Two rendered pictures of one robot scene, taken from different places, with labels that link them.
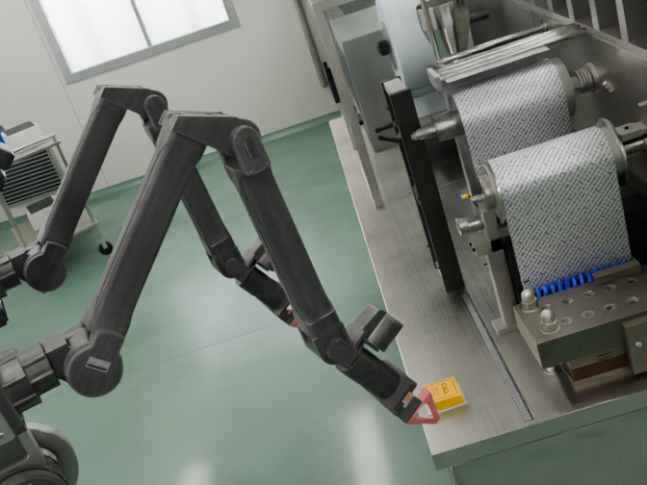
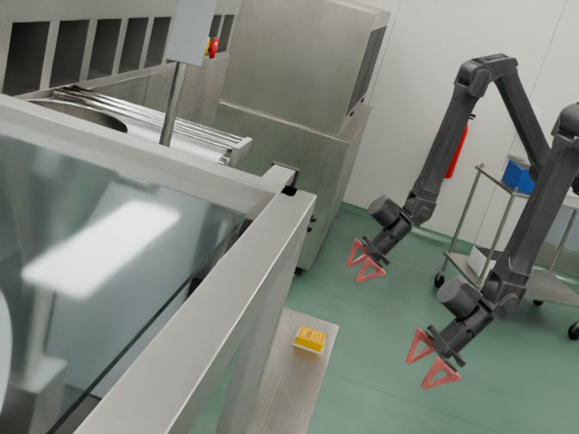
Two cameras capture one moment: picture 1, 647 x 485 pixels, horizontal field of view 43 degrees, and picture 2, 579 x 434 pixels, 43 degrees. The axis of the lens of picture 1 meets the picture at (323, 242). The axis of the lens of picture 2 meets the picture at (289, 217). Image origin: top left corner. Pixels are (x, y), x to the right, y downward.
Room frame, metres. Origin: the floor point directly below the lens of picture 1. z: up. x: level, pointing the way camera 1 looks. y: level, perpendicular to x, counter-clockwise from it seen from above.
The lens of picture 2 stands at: (3.14, -0.19, 1.77)
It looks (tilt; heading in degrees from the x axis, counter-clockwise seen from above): 18 degrees down; 183
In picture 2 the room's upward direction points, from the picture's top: 16 degrees clockwise
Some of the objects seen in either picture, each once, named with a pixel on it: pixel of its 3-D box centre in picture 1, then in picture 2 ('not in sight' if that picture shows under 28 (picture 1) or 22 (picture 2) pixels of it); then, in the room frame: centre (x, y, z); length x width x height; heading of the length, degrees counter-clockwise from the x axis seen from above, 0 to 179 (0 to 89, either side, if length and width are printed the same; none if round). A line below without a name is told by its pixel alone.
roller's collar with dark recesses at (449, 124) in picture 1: (448, 124); not in sight; (1.82, -0.37, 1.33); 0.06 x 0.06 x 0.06; 87
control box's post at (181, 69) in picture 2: (428, 24); (167, 127); (2.11, -0.44, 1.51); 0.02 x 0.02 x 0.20
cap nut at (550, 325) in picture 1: (548, 319); not in sight; (1.34, -0.36, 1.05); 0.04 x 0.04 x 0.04
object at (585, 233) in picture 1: (570, 241); not in sight; (1.50, -0.49, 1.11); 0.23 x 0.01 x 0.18; 87
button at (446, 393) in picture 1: (442, 394); (310, 338); (1.42, -0.13, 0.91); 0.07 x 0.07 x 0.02; 87
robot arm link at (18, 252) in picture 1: (36, 268); not in sight; (1.54, 0.55, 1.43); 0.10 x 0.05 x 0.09; 109
